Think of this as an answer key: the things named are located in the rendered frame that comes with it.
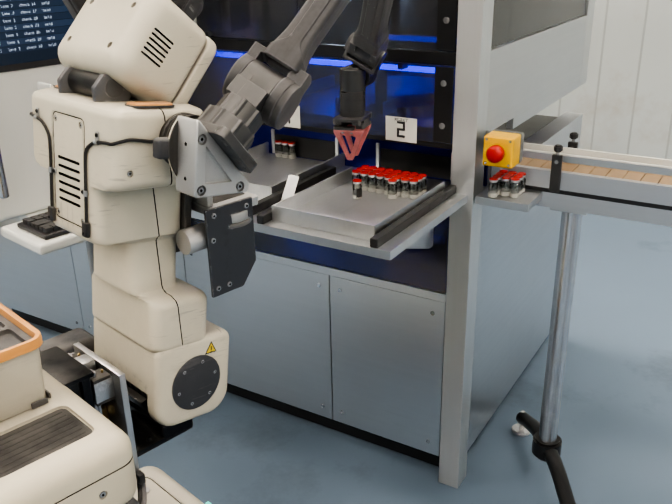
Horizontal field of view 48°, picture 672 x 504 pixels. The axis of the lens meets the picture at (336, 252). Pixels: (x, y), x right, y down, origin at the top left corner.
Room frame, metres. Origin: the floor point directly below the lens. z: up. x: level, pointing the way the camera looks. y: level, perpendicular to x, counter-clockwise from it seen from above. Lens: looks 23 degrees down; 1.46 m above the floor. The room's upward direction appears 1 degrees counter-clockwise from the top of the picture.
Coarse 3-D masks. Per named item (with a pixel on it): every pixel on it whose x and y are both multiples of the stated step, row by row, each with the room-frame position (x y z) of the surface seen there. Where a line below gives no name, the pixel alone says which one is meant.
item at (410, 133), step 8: (392, 120) 1.82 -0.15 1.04; (400, 120) 1.81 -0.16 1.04; (408, 120) 1.80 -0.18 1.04; (416, 120) 1.79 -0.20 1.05; (392, 128) 1.82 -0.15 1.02; (408, 128) 1.80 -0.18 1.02; (416, 128) 1.79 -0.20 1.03; (392, 136) 1.82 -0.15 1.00; (408, 136) 1.80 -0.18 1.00; (416, 136) 1.79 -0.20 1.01
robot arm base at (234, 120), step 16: (224, 96) 1.13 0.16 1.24; (240, 96) 1.11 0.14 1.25; (208, 112) 1.09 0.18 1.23; (224, 112) 1.08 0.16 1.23; (240, 112) 1.09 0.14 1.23; (256, 112) 1.10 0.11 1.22; (208, 128) 1.05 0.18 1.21; (224, 128) 1.04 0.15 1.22; (240, 128) 1.07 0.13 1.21; (256, 128) 1.11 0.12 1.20; (224, 144) 1.04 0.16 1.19; (240, 144) 1.05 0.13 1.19; (240, 160) 1.05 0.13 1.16
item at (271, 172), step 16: (256, 160) 2.05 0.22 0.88; (272, 160) 2.04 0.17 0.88; (288, 160) 2.04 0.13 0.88; (304, 160) 2.04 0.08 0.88; (336, 160) 1.95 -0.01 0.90; (256, 176) 1.89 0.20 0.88; (272, 176) 1.89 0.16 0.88; (304, 176) 1.82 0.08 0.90; (256, 192) 1.72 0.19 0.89; (272, 192) 1.70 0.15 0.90
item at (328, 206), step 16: (336, 176) 1.79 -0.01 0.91; (304, 192) 1.67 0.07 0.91; (320, 192) 1.72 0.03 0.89; (336, 192) 1.75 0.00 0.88; (352, 192) 1.74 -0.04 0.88; (368, 192) 1.74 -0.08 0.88; (432, 192) 1.66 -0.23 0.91; (272, 208) 1.56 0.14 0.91; (288, 208) 1.54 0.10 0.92; (304, 208) 1.63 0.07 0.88; (320, 208) 1.63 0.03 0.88; (336, 208) 1.63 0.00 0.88; (352, 208) 1.63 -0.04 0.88; (368, 208) 1.63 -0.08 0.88; (384, 208) 1.62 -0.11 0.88; (400, 208) 1.53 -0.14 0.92; (304, 224) 1.52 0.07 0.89; (320, 224) 1.50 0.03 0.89; (336, 224) 1.48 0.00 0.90; (352, 224) 1.45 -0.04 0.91; (368, 224) 1.44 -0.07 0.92; (384, 224) 1.46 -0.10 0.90; (368, 240) 1.43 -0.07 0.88
